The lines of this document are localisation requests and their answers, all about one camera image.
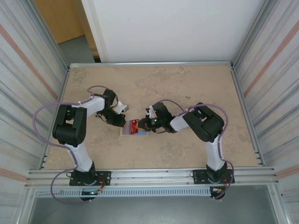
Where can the red credit card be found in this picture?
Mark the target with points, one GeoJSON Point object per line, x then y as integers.
{"type": "Point", "coordinates": [133, 127]}

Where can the beige leather card holder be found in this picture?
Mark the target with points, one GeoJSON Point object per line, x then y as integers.
{"type": "Point", "coordinates": [126, 130]}

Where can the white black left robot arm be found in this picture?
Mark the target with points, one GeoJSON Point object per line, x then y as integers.
{"type": "Point", "coordinates": [80, 156]}

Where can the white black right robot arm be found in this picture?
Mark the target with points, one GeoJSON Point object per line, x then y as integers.
{"type": "Point", "coordinates": [215, 156]}

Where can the striped corrugated side panel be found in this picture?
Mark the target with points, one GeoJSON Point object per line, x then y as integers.
{"type": "Point", "coordinates": [275, 93]}
{"type": "Point", "coordinates": [23, 93]}

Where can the wooden door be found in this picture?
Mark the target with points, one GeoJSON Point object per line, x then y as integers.
{"type": "Point", "coordinates": [60, 18]}

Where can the aluminium side rail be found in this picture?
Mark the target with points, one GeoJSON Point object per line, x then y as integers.
{"type": "Point", "coordinates": [65, 81]}
{"type": "Point", "coordinates": [241, 98]}

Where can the wide aluminium frame rail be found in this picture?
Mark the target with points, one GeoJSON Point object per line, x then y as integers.
{"type": "Point", "coordinates": [151, 177]}

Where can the thin aluminium frame rail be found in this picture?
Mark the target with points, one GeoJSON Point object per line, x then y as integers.
{"type": "Point", "coordinates": [151, 63]}

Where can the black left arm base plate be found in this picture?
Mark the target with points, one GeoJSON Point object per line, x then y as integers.
{"type": "Point", "coordinates": [105, 177]}

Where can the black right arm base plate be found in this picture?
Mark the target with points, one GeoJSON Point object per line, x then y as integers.
{"type": "Point", "coordinates": [198, 176]}

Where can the aluminium frame post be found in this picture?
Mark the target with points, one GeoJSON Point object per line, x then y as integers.
{"type": "Point", "coordinates": [252, 35]}
{"type": "Point", "coordinates": [49, 35]}

